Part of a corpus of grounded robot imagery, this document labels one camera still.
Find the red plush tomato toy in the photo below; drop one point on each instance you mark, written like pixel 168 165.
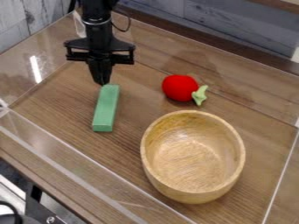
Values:
pixel 183 89

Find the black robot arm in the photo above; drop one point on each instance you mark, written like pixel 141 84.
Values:
pixel 96 11

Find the black metal table bracket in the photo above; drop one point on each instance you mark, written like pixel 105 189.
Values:
pixel 36 210

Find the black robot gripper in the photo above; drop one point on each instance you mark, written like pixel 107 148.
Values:
pixel 100 46

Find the light wooden bowl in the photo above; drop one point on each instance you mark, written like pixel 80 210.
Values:
pixel 192 155

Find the green rectangular block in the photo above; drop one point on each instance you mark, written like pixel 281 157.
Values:
pixel 105 108

